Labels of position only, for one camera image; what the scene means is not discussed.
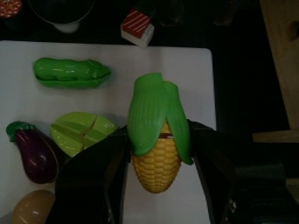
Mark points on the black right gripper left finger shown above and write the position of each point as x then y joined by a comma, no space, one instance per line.
91,178

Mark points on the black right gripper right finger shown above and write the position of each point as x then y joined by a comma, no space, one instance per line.
218,172

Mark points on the yellow toy corn cob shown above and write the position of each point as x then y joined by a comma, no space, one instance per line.
156,169

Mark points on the wide green corn husk piece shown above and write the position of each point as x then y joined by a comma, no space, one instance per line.
147,113

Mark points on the narrow green corn husk piece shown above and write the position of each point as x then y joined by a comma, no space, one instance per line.
177,122

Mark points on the light green toy cabbage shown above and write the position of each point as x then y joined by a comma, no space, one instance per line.
79,132

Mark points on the purple toy eggplant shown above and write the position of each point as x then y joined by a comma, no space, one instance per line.
35,154

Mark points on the brown toy egg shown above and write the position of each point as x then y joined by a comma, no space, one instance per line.
32,207

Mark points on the white cutting board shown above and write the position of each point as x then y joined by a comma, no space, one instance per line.
77,99

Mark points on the green toy pea pod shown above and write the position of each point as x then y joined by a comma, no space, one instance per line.
69,73

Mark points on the red striped toy box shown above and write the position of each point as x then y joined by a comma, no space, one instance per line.
136,27

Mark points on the dark bowl with white rim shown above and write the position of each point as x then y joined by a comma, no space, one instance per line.
61,14

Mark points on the red dotted toy strawberry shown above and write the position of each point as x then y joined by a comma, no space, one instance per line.
9,7

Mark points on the wooden frame post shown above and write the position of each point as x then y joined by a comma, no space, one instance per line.
282,58

